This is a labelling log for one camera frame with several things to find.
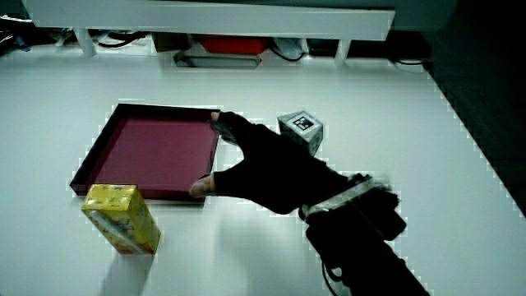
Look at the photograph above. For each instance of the person's right hand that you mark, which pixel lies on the person's right hand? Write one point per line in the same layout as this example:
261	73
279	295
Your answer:
271	172

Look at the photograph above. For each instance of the yellow ice redtea carton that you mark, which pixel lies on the yellow ice redtea carton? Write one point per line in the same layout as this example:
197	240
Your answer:
123	218

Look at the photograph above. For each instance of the dark red tray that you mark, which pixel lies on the dark red tray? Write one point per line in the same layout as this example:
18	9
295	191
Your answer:
160	156

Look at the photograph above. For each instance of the white plastic bag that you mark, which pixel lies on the white plastic bag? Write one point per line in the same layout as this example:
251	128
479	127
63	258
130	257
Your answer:
289	46

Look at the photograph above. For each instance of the red box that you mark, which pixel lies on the red box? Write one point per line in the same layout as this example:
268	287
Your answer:
234	44

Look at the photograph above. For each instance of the black box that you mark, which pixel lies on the black box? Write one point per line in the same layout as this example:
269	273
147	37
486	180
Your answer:
378	48

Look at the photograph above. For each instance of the white shelf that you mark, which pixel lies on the white shelf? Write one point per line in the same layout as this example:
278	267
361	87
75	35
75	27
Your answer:
213	18

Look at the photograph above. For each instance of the brown box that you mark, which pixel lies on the brown box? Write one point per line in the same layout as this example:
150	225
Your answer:
170	42

